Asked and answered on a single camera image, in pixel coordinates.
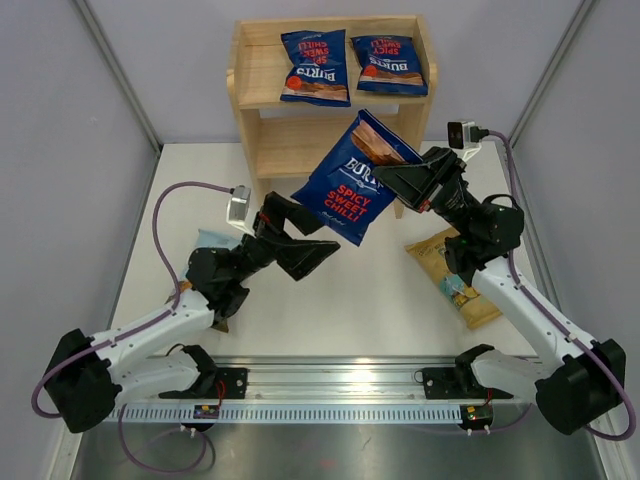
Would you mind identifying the light blue cassava chips bag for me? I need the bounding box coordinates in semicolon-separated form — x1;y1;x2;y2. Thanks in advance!
178;229;240;292

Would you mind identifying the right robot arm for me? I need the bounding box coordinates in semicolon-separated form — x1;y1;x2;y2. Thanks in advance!
373;147;636;441

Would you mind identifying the tan kettle chips bag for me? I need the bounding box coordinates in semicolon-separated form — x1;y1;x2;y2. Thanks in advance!
404;227;502;329

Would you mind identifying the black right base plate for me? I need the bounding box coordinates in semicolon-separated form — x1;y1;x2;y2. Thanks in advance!
413;366;513;400

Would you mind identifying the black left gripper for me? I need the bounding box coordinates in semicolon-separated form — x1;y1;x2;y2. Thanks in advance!
230;193;339;286

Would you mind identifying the aluminium mounting rail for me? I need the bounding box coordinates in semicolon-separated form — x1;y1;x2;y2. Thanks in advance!
114;355;544;401

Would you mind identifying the blue Burts chips bag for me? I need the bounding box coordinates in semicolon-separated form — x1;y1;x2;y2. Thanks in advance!
291;109;421;246
351;35;428;97
280;29;351;108

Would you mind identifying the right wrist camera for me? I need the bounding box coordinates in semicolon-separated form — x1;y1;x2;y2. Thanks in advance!
447;120;490;163

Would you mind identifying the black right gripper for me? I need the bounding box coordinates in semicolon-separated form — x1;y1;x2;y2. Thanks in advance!
371;148;480;239

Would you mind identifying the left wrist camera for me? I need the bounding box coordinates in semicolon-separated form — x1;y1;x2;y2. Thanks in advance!
226;185;257;235

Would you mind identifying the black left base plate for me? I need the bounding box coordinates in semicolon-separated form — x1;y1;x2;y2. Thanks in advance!
159;367;249;400

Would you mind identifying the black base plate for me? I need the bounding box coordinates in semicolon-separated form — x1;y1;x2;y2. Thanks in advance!
159;367;249;400
413;366;513;400

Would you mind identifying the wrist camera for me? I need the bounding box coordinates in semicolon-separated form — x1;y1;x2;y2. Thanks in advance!
226;185;257;235
447;120;490;163

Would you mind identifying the white slotted cable duct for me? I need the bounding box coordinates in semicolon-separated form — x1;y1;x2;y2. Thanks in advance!
107;403;462;425

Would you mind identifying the wooden two-tier shelf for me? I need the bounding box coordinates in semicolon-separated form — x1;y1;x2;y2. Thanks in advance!
227;14;438;196

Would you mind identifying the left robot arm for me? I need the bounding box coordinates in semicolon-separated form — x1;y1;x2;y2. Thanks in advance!
36;192;340;433

